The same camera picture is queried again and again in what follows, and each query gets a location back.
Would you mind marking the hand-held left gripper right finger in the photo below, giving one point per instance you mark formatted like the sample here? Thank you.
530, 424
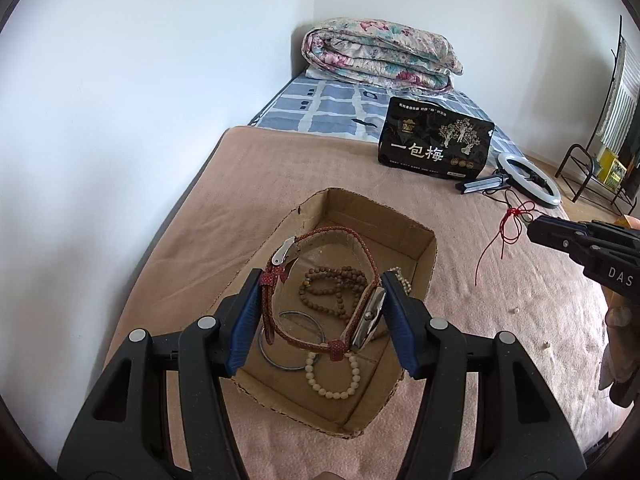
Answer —
400, 325

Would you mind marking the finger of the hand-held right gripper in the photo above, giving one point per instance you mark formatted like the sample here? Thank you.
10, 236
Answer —
555, 225
555, 242

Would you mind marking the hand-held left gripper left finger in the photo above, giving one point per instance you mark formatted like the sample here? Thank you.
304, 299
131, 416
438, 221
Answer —
245, 320

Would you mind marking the thin metal bangle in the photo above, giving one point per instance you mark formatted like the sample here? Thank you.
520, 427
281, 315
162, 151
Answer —
280, 367

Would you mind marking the cardboard box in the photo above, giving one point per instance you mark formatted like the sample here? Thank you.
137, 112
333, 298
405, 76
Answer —
400, 240

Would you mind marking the person's right hand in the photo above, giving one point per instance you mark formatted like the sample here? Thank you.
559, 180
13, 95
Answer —
620, 340

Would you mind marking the orange cloth covered table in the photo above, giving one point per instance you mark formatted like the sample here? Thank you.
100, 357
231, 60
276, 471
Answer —
627, 221

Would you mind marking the black metal clothes rack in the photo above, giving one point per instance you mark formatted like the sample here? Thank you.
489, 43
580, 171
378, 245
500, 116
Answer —
575, 170

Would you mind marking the yellow box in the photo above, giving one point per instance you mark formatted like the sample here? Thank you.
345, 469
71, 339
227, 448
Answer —
612, 170

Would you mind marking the black folded tripod stand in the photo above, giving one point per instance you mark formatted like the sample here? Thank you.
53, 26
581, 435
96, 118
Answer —
480, 184

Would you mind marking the striped hanging towel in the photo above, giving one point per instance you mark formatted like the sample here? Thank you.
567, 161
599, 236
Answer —
622, 105

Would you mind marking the black snack bag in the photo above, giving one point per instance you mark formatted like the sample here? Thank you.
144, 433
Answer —
435, 140

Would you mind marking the blue plaid bedsheet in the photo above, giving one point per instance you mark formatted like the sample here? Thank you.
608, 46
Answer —
325, 110

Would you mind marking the folded floral quilt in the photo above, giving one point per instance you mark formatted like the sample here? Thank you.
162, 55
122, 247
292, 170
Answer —
380, 55

